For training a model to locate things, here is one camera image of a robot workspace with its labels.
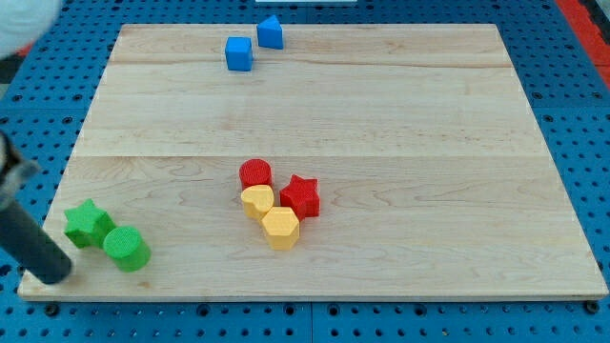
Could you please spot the grey tool mount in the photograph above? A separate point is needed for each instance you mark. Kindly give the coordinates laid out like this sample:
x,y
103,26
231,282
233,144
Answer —
x,y
16,170

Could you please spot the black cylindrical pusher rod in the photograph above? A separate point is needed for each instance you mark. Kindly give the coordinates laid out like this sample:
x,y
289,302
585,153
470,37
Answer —
x,y
24,240

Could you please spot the green star block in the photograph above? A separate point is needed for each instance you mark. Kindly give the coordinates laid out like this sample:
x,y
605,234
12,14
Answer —
x,y
88,225

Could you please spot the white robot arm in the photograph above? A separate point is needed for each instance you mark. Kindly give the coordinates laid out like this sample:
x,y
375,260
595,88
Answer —
x,y
23,22

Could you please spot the wooden board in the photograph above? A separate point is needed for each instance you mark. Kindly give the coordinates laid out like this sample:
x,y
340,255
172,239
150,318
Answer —
x,y
434,179

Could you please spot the red star block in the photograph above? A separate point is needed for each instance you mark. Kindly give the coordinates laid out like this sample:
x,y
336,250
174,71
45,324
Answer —
x,y
301,195

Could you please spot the green cylinder block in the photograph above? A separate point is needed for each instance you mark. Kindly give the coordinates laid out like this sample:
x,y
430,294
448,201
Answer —
x,y
127,249

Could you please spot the yellow heart block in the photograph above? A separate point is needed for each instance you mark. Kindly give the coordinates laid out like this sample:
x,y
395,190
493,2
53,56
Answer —
x,y
257,200

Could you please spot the red cylinder block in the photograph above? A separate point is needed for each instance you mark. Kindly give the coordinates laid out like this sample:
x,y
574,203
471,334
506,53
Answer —
x,y
255,172

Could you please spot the blue cube block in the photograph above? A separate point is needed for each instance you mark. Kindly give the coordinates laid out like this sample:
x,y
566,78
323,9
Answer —
x,y
239,53

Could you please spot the yellow hexagon block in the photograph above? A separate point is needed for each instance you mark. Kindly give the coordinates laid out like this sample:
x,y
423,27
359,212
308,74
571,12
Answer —
x,y
281,228

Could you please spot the blue triangle block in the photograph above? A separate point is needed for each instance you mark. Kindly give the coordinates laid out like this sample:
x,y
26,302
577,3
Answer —
x,y
270,34

